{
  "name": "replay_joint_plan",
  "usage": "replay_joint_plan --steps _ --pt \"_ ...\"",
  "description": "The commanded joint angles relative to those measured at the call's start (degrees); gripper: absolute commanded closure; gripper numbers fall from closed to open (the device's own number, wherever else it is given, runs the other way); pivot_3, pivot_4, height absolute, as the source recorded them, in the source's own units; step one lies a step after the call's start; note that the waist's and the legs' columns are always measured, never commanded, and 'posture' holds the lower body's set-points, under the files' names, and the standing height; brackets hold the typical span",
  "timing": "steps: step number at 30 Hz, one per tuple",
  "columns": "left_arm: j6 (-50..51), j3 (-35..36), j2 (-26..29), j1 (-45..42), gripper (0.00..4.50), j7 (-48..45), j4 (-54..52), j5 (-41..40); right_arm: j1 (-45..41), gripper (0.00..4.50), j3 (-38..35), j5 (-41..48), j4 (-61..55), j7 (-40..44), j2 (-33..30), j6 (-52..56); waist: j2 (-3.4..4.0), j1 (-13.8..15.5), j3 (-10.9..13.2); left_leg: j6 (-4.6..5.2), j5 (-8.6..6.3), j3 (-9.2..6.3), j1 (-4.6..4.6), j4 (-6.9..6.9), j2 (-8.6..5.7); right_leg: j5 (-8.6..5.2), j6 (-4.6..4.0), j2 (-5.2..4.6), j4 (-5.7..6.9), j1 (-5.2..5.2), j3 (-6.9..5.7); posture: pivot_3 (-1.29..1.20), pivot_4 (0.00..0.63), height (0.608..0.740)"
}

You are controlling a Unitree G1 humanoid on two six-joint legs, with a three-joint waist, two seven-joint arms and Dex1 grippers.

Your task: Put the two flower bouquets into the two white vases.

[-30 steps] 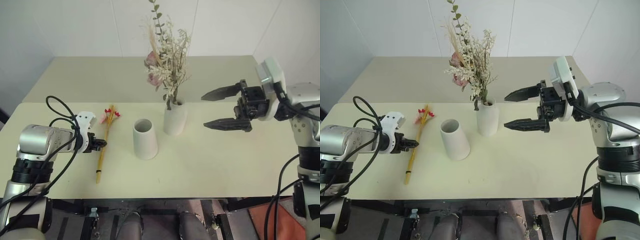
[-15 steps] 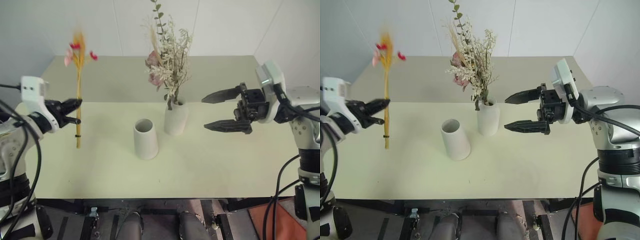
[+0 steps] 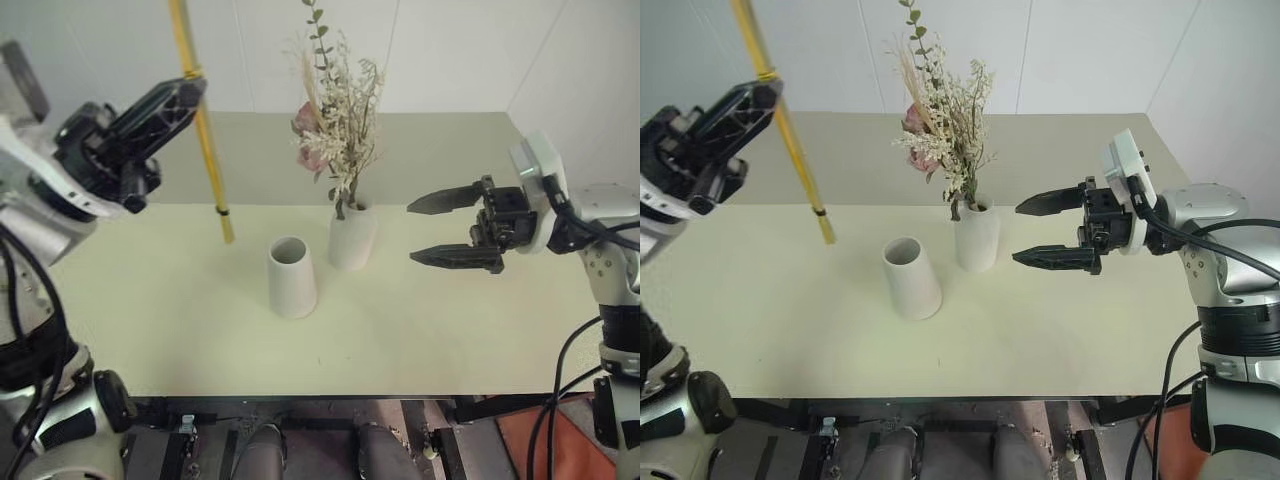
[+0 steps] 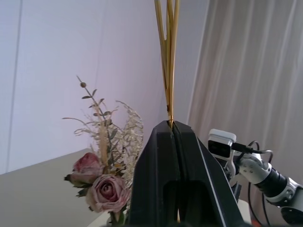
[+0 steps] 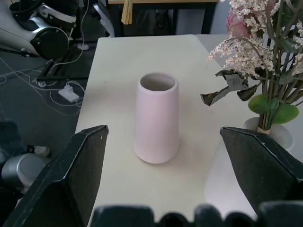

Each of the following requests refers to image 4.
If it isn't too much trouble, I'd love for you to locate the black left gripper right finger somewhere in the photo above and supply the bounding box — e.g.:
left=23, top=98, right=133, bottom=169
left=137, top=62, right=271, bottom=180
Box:
left=172, top=121, right=246, bottom=227

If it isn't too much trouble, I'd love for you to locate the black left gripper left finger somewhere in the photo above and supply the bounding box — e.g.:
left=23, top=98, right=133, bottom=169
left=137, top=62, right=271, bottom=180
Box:
left=127, top=120, right=181, bottom=227

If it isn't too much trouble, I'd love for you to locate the yellow dried grass bouquet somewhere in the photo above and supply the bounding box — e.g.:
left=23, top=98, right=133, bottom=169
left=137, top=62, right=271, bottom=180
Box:
left=153, top=0, right=181, bottom=223

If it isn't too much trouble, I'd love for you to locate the pink rose dried bouquet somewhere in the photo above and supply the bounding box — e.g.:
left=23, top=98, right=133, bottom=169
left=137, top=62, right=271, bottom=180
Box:
left=62, top=75, right=145, bottom=227

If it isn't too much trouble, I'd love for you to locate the beige curtain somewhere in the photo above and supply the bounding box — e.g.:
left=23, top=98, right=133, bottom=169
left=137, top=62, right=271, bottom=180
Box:
left=186, top=0, right=303, bottom=183

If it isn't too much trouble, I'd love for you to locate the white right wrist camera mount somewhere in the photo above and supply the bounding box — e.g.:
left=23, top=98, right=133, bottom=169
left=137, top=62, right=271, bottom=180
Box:
left=207, top=128, right=238, bottom=169

